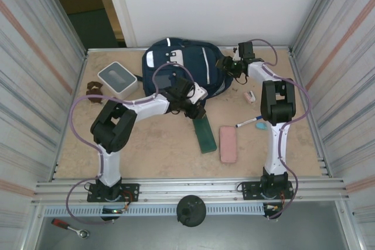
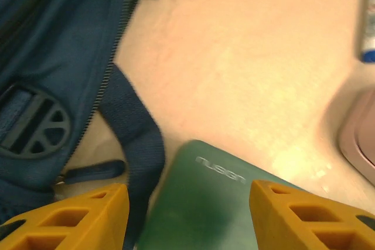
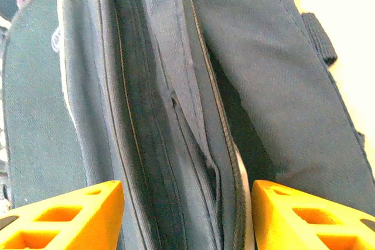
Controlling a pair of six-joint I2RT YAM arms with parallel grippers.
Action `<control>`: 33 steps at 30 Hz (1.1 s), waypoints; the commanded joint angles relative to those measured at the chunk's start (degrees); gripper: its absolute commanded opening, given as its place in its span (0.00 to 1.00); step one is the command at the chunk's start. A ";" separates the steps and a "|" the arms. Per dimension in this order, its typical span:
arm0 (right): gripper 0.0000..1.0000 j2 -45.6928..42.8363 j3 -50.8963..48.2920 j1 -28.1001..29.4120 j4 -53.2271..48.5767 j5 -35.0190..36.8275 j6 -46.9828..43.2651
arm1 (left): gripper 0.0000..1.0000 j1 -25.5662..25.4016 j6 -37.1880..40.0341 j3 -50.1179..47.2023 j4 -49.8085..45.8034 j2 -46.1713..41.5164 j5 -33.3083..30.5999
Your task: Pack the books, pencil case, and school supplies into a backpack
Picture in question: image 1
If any green pencil case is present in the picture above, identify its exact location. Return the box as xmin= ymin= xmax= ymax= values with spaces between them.
xmin=193 ymin=115 xmax=217 ymax=154

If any navy blue backpack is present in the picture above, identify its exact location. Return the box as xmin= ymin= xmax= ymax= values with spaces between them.
xmin=135 ymin=37 xmax=235 ymax=109

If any pink pencil case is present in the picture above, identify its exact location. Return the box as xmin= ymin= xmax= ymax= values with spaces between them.
xmin=219 ymin=126 xmax=237 ymax=164

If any white marker with blue cap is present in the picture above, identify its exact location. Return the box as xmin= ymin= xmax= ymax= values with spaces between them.
xmin=236 ymin=115 xmax=264 ymax=128

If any white and grey box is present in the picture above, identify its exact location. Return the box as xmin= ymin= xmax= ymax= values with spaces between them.
xmin=97 ymin=61 xmax=138 ymax=100

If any brown crumpled object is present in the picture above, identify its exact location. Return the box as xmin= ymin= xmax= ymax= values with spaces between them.
xmin=86 ymin=81 xmax=104 ymax=104

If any black round knob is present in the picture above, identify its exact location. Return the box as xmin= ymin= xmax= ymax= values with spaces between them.
xmin=176 ymin=194 xmax=206 ymax=228

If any small black controller board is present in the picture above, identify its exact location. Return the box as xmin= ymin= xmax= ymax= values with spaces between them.
xmin=262 ymin=203 xmax=284 ymax=220
xmin=101 ymin=206 xmax=128 ymax=221

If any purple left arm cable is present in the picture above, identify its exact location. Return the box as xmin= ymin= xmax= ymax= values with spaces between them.
xmin=66 ymin=62 xmax=203 ymax=226

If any aluminium mounting rail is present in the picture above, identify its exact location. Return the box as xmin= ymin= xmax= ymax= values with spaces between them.
xmin=32 ymin=178 xmax=351 ymax=206

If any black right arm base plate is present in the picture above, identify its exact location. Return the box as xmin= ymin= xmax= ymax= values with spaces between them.
xmin=240 ymin=181 xmax=295 ymax=201

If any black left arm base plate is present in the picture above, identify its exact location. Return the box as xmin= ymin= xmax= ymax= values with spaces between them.
xmin=87 ymin=183 xmax=140 ymax=203

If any grey slotted cable duct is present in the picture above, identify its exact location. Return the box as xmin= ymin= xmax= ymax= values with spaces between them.
xmin=42 ymin=204 xmax=266 ymax=217

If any white door frame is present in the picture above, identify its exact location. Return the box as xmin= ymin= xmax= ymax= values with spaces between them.
xmin=101 ymin=0 xmax=138 ymax=48

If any red handled ratchet wrench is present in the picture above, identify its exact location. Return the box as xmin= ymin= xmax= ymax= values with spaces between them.
xmin=51 ymin=218 xmax=90 ymax=239

